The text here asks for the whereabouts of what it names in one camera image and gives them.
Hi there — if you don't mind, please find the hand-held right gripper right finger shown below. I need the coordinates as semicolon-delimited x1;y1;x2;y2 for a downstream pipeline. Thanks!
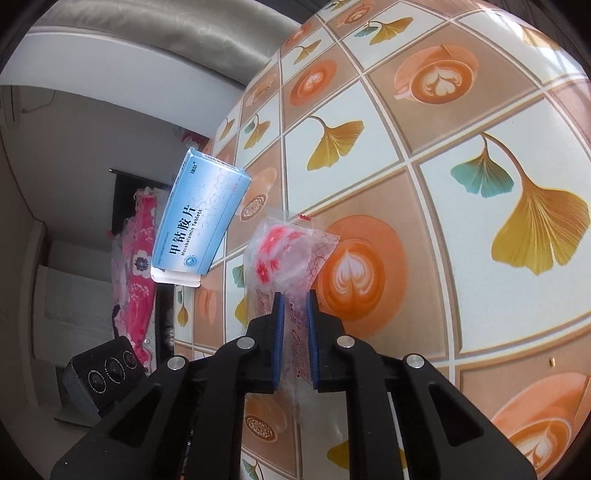
309;290;536;480

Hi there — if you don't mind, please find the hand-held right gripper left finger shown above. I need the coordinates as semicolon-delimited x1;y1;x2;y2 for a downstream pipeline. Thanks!
51;293;285;480

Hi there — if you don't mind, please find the clear red-printed zip bag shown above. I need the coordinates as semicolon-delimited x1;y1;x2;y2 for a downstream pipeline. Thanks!
242;210;352;444

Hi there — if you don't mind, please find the light blue medicine box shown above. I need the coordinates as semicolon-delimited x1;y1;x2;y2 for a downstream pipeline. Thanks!
151;148;252;289

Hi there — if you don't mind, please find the white cabinet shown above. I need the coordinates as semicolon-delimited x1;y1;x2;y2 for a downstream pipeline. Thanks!
34;240;116;365

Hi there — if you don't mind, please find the pink floral bag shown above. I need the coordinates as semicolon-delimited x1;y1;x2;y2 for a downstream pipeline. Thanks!
111;187;174;374

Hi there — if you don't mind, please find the tile-patterned table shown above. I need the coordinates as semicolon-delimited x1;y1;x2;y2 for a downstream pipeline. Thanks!
173;0;591;480

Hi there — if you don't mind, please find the black headboard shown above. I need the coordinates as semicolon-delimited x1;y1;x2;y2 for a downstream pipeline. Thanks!
108;168;174;241

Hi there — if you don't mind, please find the grey curtain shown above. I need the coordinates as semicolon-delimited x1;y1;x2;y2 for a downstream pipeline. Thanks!
25;0;319;88

